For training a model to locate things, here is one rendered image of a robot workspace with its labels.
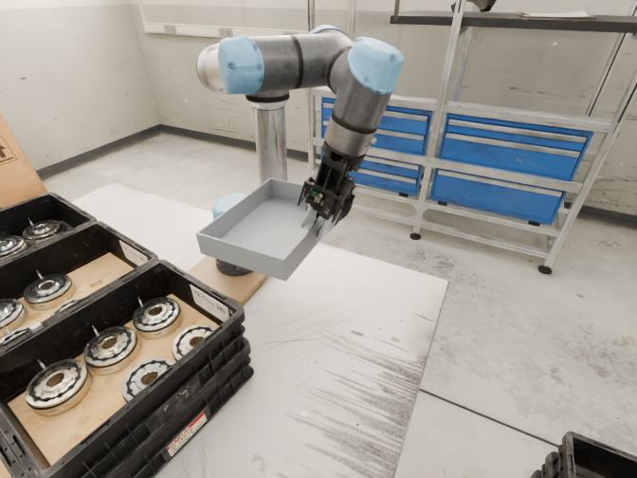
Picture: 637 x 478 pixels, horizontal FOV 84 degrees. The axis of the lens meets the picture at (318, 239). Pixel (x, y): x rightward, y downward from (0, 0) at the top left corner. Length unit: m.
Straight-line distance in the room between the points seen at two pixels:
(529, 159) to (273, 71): 1.93
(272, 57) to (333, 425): 0.72
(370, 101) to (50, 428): 0.79
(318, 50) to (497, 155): 1.84
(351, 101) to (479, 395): 1.55
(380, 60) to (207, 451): 0.79
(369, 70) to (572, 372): 1.85
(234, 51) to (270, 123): 0.46
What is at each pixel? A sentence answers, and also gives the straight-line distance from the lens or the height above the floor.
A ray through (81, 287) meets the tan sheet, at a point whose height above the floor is 0.83.
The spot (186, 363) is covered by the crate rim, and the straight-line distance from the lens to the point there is 0.72.
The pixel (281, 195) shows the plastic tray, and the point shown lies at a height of 1.05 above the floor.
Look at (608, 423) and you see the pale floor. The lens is 2.05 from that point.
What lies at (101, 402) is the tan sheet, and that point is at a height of 0.83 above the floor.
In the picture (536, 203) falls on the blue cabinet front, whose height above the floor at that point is 0.44.
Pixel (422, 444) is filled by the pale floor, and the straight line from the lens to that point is 1.68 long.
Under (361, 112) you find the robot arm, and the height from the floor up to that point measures 1.34.
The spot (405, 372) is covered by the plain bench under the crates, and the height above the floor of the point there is 0.70.
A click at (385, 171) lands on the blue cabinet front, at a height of 0.46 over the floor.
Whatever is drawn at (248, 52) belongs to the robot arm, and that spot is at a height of 1.41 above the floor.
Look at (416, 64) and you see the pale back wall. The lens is 3.15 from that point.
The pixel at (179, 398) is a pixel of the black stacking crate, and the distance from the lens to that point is 0.78.
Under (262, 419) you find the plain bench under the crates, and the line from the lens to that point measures 0.89.
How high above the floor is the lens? 1.48
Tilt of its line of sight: 36 degrees down
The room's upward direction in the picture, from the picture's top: straight up
